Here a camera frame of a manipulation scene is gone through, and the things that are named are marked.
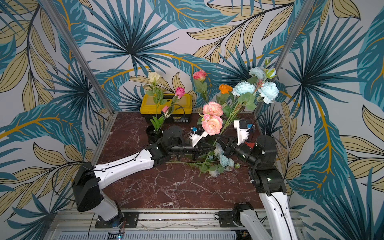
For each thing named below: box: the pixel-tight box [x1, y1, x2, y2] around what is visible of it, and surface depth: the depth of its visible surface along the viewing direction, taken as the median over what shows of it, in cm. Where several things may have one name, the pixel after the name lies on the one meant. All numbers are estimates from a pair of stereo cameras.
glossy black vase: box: [146, 125, 164, 144], surface depth 92 cm
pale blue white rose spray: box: [208, 150, 241, 177], surface depth 87 cm
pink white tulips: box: [150, 105, 171, 135], surface depth 87 cm
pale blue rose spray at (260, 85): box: [231, 67, 280, 110], surface depth 49 cm
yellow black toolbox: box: [140, 93, 193, 124], surface depth 89 cm
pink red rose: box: [193, 69, 209, 104], surface depth 84 cm
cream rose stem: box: [146, 71, 167, 119], surface depth 87 cm
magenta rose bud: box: [167, 87, 186, 115], surface depth 73 cm
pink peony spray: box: [201, 101, 224, 136], surface depth 55 cm
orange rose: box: [216, 84, 235, 106], surface depth 83 cm
